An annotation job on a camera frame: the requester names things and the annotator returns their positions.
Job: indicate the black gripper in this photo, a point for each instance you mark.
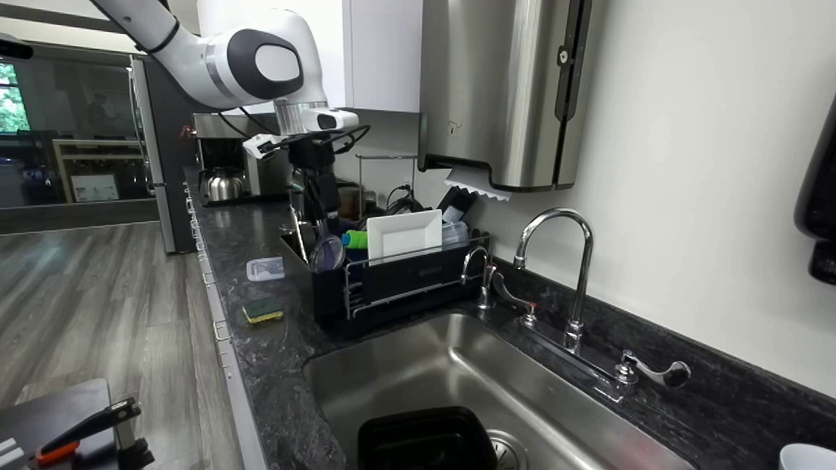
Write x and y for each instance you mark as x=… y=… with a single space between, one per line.
x=314 y=165

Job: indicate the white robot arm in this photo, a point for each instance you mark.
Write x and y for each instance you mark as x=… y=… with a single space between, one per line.
x=217 y=60

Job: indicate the stainless steel sink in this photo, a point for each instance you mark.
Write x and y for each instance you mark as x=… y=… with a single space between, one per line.
x=418 y=367

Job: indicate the brown glass jar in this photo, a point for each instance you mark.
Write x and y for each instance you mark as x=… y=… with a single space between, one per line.
x=350 y=201

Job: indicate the clear round lid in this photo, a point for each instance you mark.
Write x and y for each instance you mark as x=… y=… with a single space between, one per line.
x=328 y=254

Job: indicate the clear acrylic box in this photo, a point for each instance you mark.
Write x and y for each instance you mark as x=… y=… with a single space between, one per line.
x=388 y=173

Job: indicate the white square plate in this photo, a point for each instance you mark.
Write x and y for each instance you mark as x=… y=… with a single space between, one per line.
x=403 y=233

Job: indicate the steel carafe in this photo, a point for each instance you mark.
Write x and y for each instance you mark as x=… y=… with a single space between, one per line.
x=222 y=186

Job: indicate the black dish rack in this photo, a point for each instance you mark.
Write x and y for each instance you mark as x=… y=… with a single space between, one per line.
x=393 y=291

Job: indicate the green yellow sponge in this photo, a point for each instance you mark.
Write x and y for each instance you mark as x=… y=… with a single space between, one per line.
x=261 y=311

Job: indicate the white paper towel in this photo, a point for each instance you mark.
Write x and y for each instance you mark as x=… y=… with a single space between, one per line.
x=473 y=184

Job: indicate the small chrome faucet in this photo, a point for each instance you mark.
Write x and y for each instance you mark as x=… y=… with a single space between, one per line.
x=484 y=277

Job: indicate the steel paper towel dispenser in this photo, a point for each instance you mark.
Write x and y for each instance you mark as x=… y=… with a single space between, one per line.
x=487 y=88

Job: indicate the wooden framed board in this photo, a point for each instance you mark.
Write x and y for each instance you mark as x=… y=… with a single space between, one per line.
x=96 y=173

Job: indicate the black plastic food container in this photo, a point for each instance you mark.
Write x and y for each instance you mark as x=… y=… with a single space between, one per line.
x=427 y=440

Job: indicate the chrome gooseneck faucet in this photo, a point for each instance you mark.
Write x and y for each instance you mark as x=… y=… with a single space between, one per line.
x=580 y=263

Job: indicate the black soap dispenser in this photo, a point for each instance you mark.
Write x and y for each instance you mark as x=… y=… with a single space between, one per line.
x=823 y=191

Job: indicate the white mug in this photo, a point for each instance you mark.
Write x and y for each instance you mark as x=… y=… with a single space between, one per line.
x=810 y=459

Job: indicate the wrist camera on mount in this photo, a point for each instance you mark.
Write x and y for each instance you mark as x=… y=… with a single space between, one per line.
x=302 y=122

